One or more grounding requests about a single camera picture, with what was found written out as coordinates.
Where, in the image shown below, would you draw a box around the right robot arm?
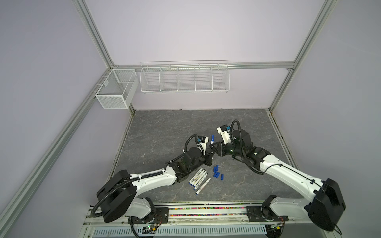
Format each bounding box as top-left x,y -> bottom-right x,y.
210,125 -> 346,232

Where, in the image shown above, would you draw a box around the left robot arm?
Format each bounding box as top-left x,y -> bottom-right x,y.
90,147 -> 214,223

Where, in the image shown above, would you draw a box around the white mesh box basket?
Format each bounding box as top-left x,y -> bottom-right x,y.
96,69 -> 139,110

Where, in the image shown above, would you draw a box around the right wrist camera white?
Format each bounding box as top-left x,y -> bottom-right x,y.
217,125 -> 231,145

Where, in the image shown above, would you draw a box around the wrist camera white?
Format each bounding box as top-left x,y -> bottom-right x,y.
217,125 -> 231,145
196,135 -> 209,154

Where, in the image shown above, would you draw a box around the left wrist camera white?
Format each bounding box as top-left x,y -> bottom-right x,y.
196,135 -> 209,154

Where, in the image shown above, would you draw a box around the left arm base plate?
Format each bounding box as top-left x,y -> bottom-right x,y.
128,207 -> 169,224

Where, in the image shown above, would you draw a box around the aluminium frame rails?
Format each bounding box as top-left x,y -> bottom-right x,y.
0,0 -> 340,238

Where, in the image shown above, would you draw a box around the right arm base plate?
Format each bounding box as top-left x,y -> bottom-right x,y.
246,205 -> 289,222

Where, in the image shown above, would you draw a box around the white vented cable duct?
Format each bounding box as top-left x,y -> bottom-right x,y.
91,224 -> 267,238

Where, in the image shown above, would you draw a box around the white wire shelf basket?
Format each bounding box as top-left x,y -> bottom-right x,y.
140,60 -> 230,93

